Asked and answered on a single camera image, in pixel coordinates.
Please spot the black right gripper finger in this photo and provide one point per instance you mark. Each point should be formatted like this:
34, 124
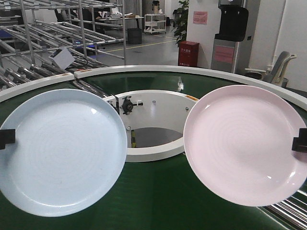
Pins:
299, 143

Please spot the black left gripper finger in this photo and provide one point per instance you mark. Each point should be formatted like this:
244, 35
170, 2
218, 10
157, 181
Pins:
7, 136

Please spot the light pink plate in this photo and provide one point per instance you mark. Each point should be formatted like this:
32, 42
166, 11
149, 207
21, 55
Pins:
238, 141

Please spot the light blue plate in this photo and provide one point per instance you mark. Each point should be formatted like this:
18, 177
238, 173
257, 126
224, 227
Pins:
70, 148

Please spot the white outer conveyor rim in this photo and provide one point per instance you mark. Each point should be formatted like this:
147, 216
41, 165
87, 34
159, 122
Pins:
25, 87

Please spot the steel conveyor rollers right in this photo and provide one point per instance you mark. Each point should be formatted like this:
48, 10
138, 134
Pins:
293, 210

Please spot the steel conveyor rollers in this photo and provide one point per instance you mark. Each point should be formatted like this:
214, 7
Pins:
80, 84
293, 210

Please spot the steel conveyor rollers left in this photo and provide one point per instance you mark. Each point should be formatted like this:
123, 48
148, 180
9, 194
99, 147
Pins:
80, 84

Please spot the grey office chair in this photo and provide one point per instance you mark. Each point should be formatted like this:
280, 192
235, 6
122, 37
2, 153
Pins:
276, 75

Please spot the white paper box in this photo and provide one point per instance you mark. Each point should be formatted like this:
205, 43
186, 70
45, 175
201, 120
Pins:
62, 58

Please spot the metal roller rack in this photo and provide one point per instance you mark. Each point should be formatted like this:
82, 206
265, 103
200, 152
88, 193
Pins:
31, 30

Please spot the black water dispenser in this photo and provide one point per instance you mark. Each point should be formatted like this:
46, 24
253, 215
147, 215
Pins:
232, 31

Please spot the red fire extinguisher box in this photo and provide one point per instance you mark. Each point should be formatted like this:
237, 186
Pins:
188, 54

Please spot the black plastic crate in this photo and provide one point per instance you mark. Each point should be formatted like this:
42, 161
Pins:
134, 35

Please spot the green potted plant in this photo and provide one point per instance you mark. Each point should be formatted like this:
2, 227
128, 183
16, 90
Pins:
181, 21

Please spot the white shelf cart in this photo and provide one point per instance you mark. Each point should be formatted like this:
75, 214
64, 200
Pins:
154, 23

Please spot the pink wall notice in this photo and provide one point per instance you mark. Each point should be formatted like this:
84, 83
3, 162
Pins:
200, 17

